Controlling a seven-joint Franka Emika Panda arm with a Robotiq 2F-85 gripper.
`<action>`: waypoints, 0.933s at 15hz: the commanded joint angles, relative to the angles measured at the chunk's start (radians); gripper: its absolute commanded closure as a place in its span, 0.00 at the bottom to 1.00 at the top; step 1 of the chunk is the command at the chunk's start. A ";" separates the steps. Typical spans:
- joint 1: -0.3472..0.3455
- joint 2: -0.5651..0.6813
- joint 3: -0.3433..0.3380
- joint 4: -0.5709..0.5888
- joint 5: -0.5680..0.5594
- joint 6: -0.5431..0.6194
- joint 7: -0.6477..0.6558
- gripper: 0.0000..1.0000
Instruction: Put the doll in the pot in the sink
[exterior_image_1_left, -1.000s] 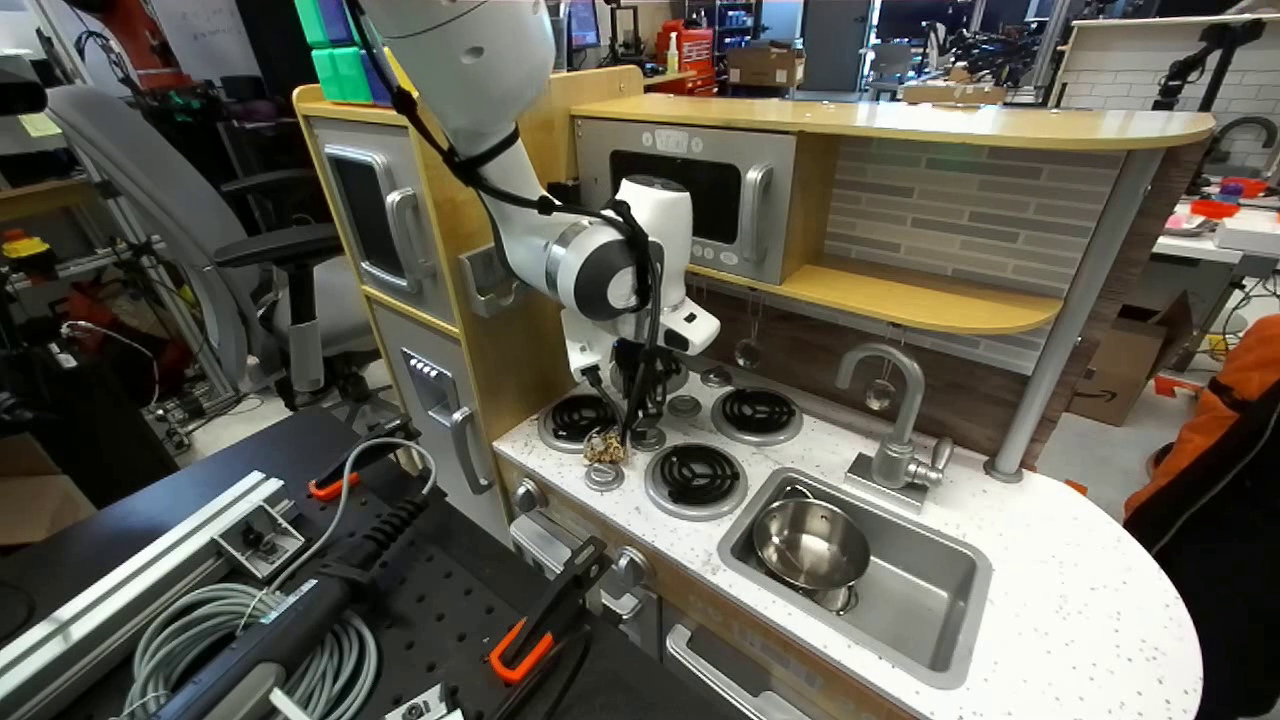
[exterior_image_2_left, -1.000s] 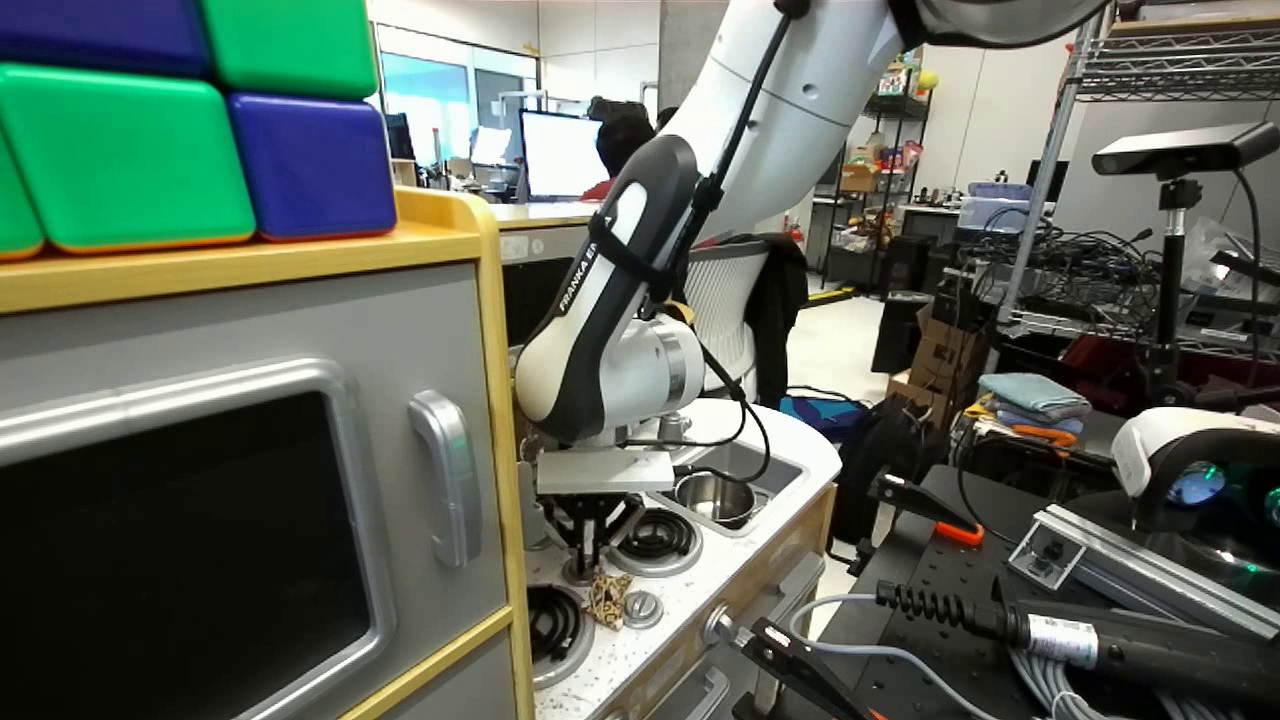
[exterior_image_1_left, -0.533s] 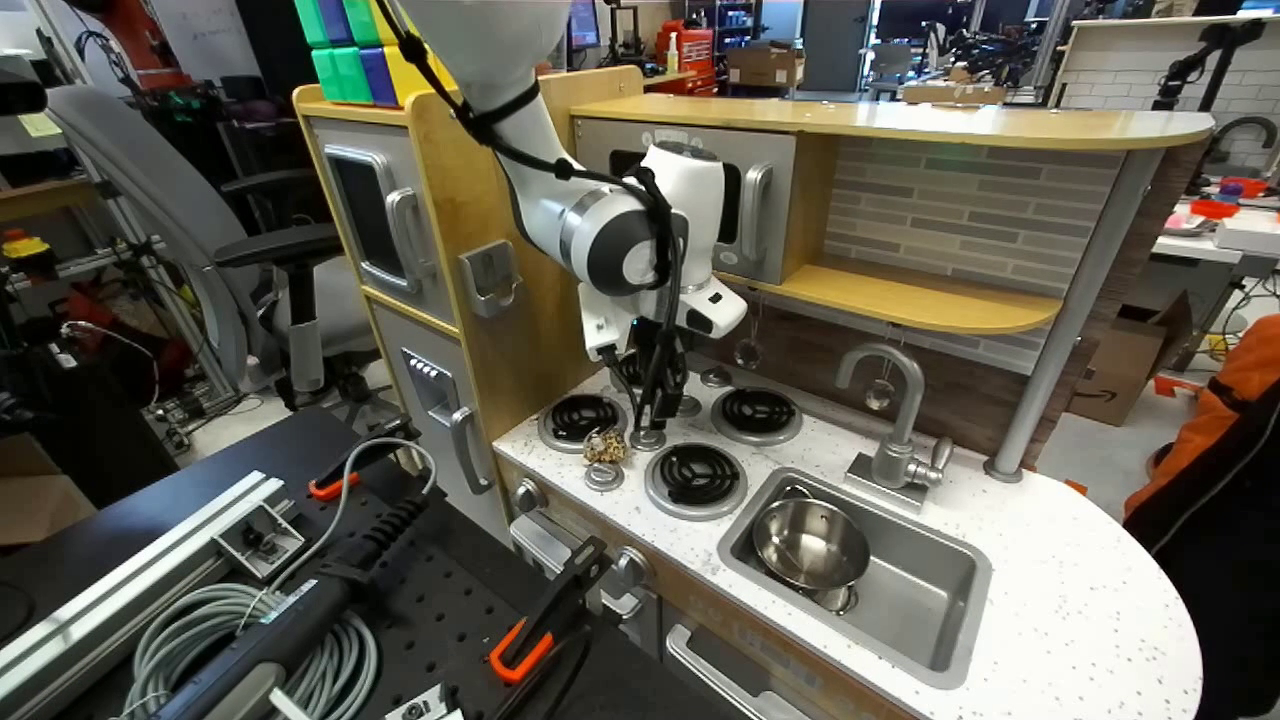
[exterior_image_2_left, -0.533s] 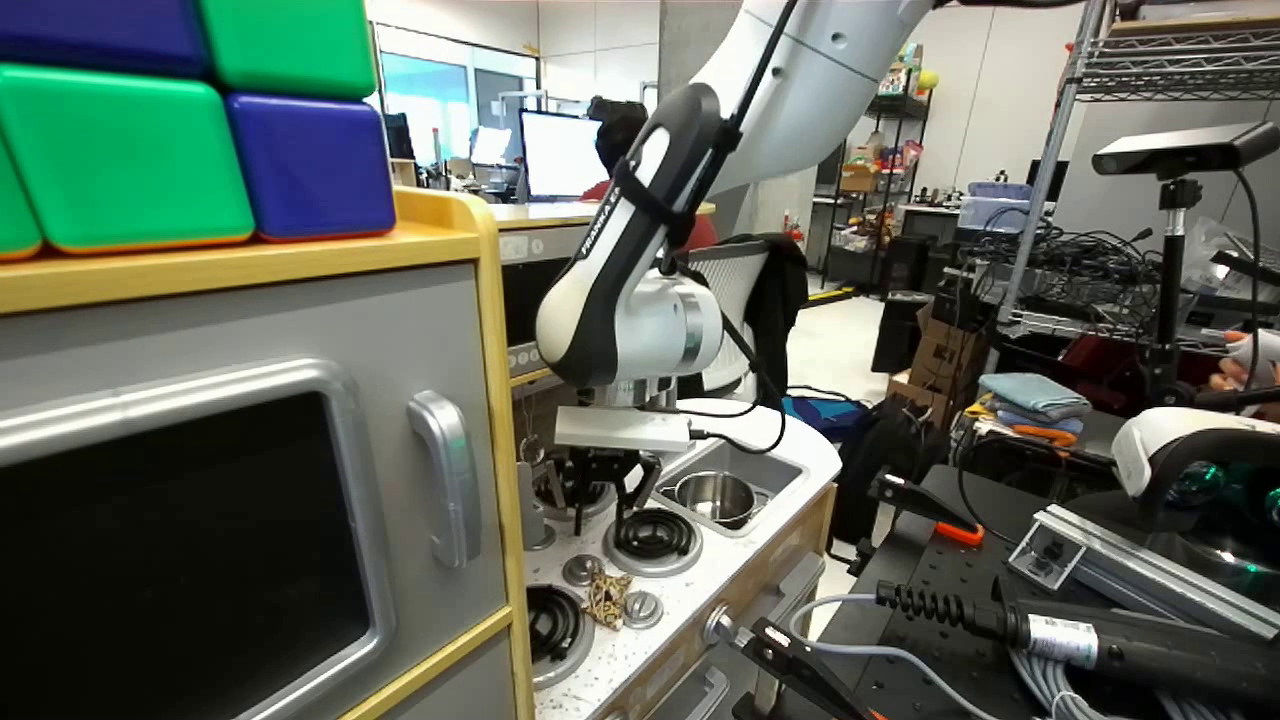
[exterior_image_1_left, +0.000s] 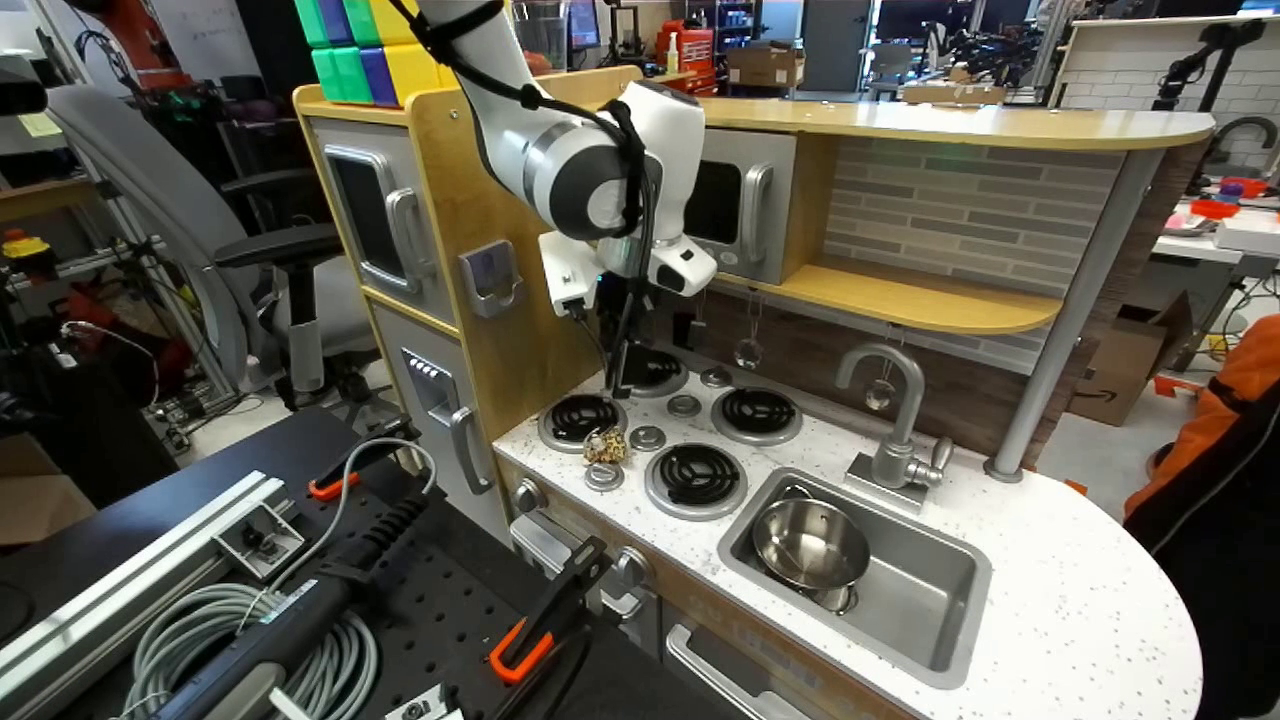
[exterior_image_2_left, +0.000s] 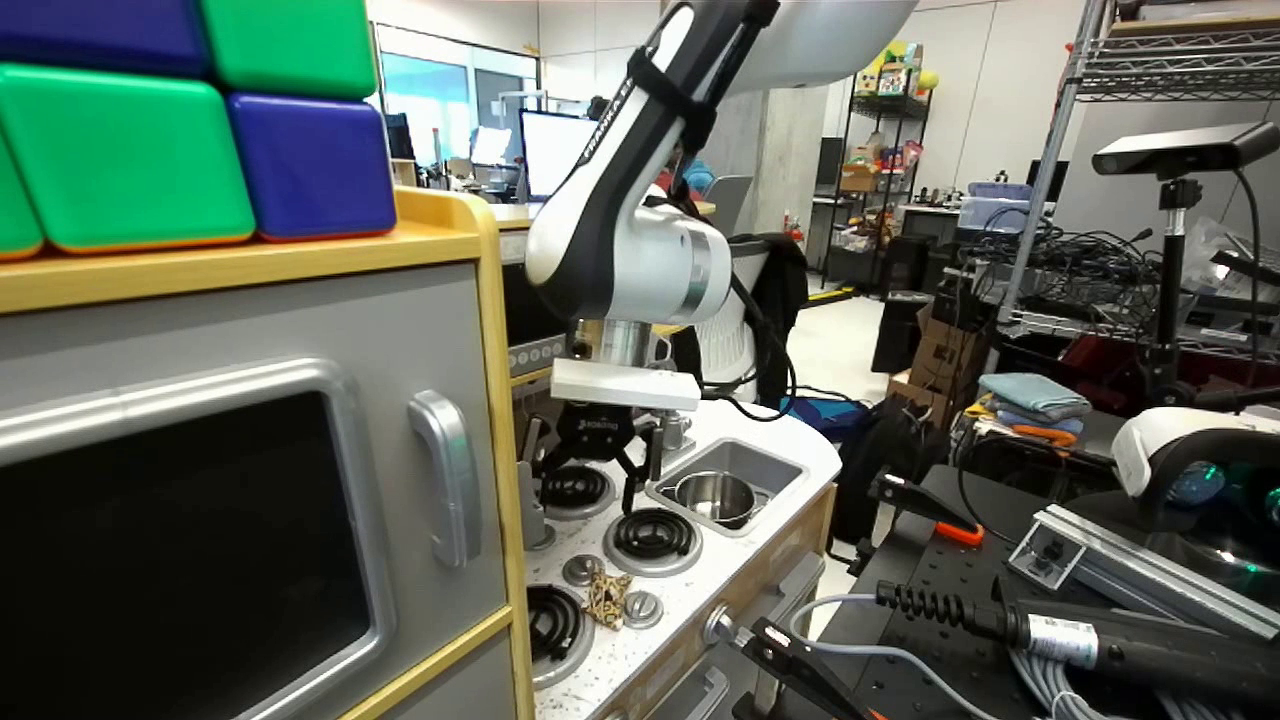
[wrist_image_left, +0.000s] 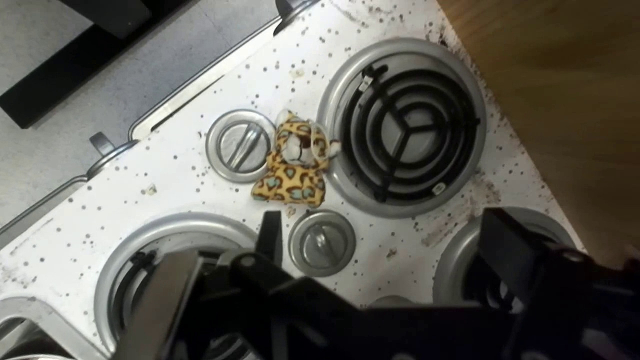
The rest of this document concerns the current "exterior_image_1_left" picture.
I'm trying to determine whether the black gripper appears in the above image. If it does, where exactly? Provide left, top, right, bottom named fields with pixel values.
left=598, top=272, right=652, bottom=395

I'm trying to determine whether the small tan doll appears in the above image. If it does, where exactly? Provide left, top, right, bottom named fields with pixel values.
left=585, top=426, right=629, bottom=462

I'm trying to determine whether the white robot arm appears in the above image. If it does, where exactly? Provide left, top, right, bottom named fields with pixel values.
left=389, top=0, right=716, bottom=395

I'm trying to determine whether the steel pot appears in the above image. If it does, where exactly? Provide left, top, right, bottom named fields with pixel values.
left=748, top=495, right=868, bottom=592

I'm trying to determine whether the grey toy sink basin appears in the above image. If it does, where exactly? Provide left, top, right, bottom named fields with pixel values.
left=718, top=468, right=992, bottom=686

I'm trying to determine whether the black burner back left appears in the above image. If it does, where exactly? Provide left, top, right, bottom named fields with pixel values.
left=616, top=344, right=686, bottom=395

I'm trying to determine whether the black burner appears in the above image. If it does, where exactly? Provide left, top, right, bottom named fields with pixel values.
left=616, top=344, right=686, bottom=395
left=644, top=445, right=748, bottom=519
left=541, top=393, right=629, bottom=450
left=712, top=388, right=803, bottom=445

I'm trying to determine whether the black burner front left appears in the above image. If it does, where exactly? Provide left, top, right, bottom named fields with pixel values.
left=541, top=393, right=629, bottom=450

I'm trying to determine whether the toy microwave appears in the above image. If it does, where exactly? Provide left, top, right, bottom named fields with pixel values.
left=682, top=128, right=794, bottom=279

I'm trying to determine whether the black burner back right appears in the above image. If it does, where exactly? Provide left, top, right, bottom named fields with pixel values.
left=712, top=388, right=803, bottom=445

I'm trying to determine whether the black burner front right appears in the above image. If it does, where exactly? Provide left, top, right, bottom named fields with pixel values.
left=644, top=445, right=748, bottom=519

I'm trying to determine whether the toy kitchen unit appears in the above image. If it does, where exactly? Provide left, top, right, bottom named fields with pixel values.
left=292, top=86, right=1210, bottom=720

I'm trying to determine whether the toy oven door upper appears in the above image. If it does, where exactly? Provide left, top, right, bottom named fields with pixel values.
left=323, top=142, right=423, bottom=301

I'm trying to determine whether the grey toy faucet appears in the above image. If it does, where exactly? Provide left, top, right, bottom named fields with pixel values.
left=836, top=344, right=954, bottom=505

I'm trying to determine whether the blue block right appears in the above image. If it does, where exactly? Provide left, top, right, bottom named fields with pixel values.
left=357, top=48, right=399, bottom=109

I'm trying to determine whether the blue block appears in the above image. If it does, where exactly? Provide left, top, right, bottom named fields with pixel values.
left=357, top=48, right=399, bottom=109
left=292, top=0, right=351, bottom=48

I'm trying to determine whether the green block left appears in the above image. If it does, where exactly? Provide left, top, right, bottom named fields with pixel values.
left=313, top=48, right=373, bottom=104

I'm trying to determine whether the green block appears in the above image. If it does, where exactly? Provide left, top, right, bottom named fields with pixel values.
left=313, top=48, right=373, bottom=104
left=339, top=0, right=379, bottom=48

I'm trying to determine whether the grey office chair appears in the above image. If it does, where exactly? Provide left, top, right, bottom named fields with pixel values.
left=47, top=85, right=373, bottom=393

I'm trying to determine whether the green block top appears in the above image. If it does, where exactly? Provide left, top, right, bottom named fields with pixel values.
left=339, top=0, right=379, bottom=48

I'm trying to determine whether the blue block top left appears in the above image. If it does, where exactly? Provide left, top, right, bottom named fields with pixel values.
left=292, top=0, right=351, bottom=48

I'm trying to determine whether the cardboard box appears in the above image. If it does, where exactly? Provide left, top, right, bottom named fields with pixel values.
left=1068, top=296, right=1193, bottom=423

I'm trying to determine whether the black clamp orange handle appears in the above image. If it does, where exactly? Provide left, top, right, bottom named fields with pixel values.
left=484, top=538, right=609, bottom=686

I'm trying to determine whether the grey coiled cable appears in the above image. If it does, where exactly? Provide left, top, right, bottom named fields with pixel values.
left=116, top=432, right=445, bottom=720

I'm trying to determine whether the aluminium extrusion rail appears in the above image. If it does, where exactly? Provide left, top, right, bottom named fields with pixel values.
left=0, top=473, right=283, bottom=720

